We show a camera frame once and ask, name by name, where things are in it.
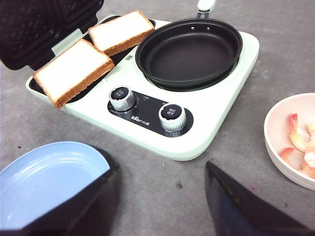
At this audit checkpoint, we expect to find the white bread slice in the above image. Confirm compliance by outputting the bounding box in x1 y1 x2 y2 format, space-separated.
88 10 155 57
33 39 115 109

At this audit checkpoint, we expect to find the mint green breakfast maker base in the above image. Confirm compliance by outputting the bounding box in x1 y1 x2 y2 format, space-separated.
25 14 260 162

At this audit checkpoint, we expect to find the right silver control knob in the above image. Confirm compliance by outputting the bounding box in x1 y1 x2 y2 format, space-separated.
158 103 187 132

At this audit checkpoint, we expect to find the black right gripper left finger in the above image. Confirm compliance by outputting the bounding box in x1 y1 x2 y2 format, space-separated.
0 165 120 236

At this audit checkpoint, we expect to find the beige ribbed bowl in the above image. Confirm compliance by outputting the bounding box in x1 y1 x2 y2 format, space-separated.
264 93 315 190

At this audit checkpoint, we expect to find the left silver control knob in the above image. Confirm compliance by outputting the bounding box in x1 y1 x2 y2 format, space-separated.
109 86 136 112

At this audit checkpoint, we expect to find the blue round plate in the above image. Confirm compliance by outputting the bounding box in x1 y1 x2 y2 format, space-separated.
0 141 110 230

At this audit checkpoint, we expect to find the breakfast maker hinged lid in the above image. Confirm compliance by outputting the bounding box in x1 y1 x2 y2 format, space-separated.
0 0 104 70

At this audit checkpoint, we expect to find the pink shrimp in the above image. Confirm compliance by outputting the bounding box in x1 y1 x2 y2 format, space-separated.
279 147 315 178
288 114 315 152
304 148 315 168

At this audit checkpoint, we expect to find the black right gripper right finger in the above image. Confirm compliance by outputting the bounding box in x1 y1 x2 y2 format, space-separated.
204 161 315 236

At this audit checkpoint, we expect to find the black round frying pan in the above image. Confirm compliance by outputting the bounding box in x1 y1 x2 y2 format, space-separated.
135 0 243 92

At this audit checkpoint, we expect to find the silver control knob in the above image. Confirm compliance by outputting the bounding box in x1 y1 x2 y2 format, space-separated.
109 86 136 112
158 103 187 132

